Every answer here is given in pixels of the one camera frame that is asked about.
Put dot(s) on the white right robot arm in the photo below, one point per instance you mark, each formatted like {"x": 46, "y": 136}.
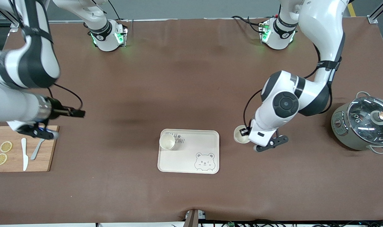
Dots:
{"x": 8, "y": 104}

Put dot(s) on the aluminium frame strut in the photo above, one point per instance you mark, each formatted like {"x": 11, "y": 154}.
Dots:
{"x": 372, "y": 19}
{"x": 15, "y": 25}

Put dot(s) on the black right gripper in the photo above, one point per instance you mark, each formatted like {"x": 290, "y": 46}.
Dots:
{"x": 57, "y": 109}

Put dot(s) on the white plastic knife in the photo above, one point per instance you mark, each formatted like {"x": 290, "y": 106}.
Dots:
{"x": 24, "y": 154}

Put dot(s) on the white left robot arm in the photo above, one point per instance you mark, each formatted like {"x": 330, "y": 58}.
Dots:
{"x": 320, "y": 25}

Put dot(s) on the yellow lemon slice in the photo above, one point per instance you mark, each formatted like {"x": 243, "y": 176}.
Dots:
{"x": 1, "y": 159}
{"x": 6, "y": 146}

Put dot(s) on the bamboo cutting board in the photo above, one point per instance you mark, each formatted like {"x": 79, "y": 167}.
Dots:
{"x": 12, "y": 164}

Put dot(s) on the grey electric cooking pot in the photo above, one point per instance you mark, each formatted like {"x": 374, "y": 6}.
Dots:
{"x": 344, "y": 135}

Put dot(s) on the white IKEA cup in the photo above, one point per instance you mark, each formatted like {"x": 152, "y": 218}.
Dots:
{"x": 240, "y": 139}
{"x": 167, "y": 142}

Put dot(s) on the glass pot lid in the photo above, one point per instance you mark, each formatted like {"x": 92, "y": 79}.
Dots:
{"x": 364, "y": 116}

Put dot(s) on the grey plastic knife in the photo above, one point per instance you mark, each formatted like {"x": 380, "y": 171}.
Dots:
{"x": 36, "y": 149}

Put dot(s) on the cream bear print tray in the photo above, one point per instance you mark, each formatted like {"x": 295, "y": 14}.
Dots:
{"x": 185, "y": 157}

